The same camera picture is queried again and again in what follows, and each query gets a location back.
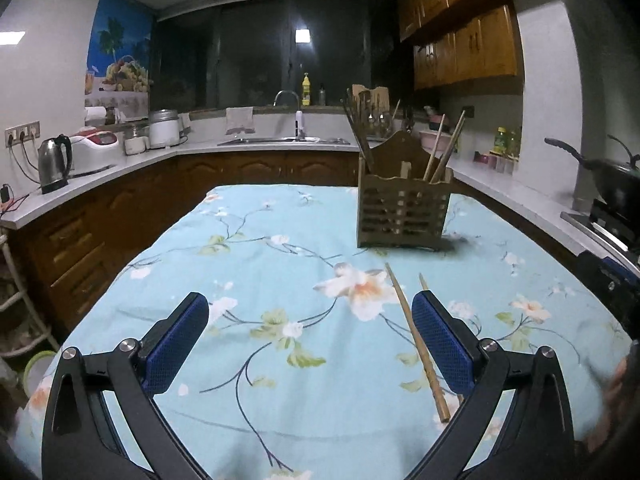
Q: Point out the wooden chopstick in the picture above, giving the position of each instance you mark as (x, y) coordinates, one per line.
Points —
(452, 137)
(412, 332)
(423, 282)
(436, 145)

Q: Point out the yellow dish soap bottle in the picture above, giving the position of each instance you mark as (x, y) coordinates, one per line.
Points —
(306, 92)

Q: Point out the white pot with metal lid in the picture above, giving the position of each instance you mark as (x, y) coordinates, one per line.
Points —
(164, 132)

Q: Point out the person's right hand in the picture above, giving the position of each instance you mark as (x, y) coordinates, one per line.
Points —
(607, 405)

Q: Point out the metal gas stove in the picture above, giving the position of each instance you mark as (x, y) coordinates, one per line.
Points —
(607, 225)

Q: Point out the steel kitchen sink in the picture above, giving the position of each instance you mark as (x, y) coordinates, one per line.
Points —
(280, 141)

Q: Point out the steel electric kettle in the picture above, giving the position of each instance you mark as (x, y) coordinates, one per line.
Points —
(52, 165)

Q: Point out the black power adapter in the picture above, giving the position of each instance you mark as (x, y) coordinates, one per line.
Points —
(5, 195)

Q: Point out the wooden wall cabinets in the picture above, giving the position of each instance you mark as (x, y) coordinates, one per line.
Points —
(470, 50)

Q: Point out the dark kitchen window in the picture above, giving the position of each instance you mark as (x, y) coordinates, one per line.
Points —
(250, 50)

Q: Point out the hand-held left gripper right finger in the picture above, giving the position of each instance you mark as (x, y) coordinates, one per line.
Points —
(440, 345)

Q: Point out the white storage rack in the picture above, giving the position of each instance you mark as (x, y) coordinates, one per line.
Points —
(20, 305)

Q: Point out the wooden utensil holder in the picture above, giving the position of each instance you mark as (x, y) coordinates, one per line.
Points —
(400, 210)

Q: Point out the green rimmed container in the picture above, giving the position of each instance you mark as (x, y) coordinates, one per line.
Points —
(37, 372)

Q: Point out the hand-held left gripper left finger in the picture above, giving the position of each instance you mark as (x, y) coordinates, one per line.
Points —
(175, 345)

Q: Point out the small dark bottle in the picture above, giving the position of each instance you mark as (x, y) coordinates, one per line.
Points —
(322, 97)

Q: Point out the black wok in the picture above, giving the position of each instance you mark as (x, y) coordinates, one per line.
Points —
(615, 180)

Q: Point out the chrome kitchen faucet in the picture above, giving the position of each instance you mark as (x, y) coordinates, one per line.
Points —
(299, 125)

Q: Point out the green yellow drink bottle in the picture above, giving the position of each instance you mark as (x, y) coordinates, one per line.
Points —
(501, 142)

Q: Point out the dish rack with utensils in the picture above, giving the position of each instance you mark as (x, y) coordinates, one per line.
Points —
(379, 110)

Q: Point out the wall power socket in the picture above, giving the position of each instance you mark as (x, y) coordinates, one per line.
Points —
(22, 133)

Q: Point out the paper towel roll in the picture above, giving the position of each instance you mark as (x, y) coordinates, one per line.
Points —
(95, 116)

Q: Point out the white and red rice cooker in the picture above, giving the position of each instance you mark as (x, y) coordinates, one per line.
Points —
(95, 152)

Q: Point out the stack of pink bowls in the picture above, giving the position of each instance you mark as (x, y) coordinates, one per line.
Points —
(430, 137)

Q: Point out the floral light blue tablecloth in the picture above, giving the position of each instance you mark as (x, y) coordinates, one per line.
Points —
(280, 280)

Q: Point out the pale dish towel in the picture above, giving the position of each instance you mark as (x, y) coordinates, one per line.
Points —
(239, 121)

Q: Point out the tropical fruit wall poster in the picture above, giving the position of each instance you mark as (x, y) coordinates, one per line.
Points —
(120, 35)

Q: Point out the small seasoning jars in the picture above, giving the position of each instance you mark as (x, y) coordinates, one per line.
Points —
(500, 164)

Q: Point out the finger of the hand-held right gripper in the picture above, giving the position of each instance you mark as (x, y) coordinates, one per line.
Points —
(612, 267)

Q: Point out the brown base cabinets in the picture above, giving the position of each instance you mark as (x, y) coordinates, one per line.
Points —
(75, 240)

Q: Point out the glass storage jar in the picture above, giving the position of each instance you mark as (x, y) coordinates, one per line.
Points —
(135, 145)

